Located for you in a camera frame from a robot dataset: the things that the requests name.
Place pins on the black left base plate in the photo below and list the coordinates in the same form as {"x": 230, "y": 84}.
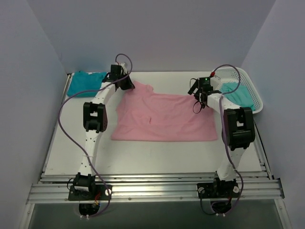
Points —
{"x": 99, "y": 192}

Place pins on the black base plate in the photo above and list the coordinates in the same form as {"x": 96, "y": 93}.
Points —
{"x": 212, "y": 190}
{"x": 99, "y": 192}

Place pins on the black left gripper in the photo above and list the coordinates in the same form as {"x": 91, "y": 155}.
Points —
{"x": 126, "y": 84}

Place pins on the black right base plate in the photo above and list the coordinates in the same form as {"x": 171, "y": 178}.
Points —
{"x": 212, "y": 190}

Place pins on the white perforated plastic basket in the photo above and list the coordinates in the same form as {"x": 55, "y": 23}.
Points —
{"x": 238, "y": 75}

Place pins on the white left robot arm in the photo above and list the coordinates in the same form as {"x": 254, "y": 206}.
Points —
{"x": 95, "y": 122}

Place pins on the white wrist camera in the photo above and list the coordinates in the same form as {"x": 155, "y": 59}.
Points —
{"x": 216, "y": 81}
{"x": 123, "y": 65}

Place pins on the teal folded t-shirt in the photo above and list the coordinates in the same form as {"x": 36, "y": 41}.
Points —
{"x": 82, "y": 81}

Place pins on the aluminium rail frame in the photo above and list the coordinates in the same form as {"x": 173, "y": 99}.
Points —
{"x": 156, "y": 188}

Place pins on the pink t-shirt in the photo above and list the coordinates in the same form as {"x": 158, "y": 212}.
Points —
{"x": 144, "y": 115}

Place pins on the mint green t-shirt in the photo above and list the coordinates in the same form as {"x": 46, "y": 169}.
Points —
{"x": 240, "y": 97}

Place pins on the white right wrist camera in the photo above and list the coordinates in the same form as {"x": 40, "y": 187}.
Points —
{"x": 216, "y": 81}

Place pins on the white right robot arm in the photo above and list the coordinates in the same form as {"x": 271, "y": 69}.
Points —
{"x": 237, "y": 125}

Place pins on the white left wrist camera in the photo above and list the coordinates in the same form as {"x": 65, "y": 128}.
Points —
{"x": 123, "y": 65}

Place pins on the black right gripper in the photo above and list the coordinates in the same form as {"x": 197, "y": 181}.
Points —
{"x": 197, "y": 89}

